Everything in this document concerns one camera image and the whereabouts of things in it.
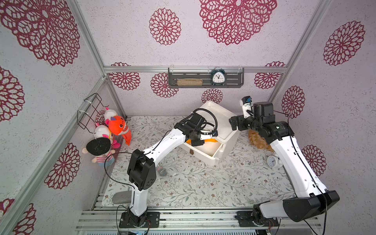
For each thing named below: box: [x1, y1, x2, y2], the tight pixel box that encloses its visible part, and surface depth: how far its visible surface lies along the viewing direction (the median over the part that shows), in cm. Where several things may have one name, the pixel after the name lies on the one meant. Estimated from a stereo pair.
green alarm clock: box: [211, 67, 227, 86], surface depth 92 cm
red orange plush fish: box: [108, 115, 132, 146], surface depth 91 cm
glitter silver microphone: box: [159, 168, 168, 177], surface depth 89 cm
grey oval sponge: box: [112, 190, 132, 205], surface depth 79 cm
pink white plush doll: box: [94, 107, 123, 149], surface depth 89 cm
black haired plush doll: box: [81, 137, 116, 167], surface depth 79 cm
